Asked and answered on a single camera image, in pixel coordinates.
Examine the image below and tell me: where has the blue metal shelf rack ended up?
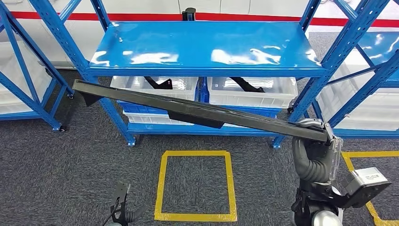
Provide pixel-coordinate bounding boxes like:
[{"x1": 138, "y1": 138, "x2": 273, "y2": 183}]
[
  {"x1": 0, "y1": 0, "x2": 75, "y2": 132},
  {"x1": 29, "y1": 0, "x2": 390, "y2": 149},
  {"x1": 311, "y1": 0, "x2": 399, "y2": 139}
]

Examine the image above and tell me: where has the black bracket part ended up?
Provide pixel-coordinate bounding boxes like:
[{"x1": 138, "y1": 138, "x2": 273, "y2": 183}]
[
  {"x1": 230, "y1": 77, "x2": 265, "y2": 93},
  {"x1": 144, "y1": 76, "x2": 173, "y2": 90}
]

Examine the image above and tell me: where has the black stanchion post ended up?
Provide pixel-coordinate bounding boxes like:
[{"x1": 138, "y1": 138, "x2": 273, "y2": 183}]
[{"x1": 182, "y1": 8, "x2": 196, "y2": 22}]

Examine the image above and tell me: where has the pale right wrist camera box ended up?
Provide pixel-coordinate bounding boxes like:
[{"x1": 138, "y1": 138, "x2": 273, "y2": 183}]
[{"x1": 344, "y1": 167, "x2": 392, "y2": 209}]

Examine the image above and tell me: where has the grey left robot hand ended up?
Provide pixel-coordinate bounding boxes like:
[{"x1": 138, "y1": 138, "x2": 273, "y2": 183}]
[{"x1": 124, "y1": 205, "x2": 145, "y2": 223}]

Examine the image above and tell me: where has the long black plastic part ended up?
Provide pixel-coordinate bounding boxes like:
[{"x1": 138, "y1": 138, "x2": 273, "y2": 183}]
[{"x1": 72, "y1": 79, "x2": 329, "y2": 144}]

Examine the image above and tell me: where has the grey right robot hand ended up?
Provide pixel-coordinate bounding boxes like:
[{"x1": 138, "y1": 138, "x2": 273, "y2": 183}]
[{"x1": 288, "y1": 118, "x2": 343, "y2": 183}]

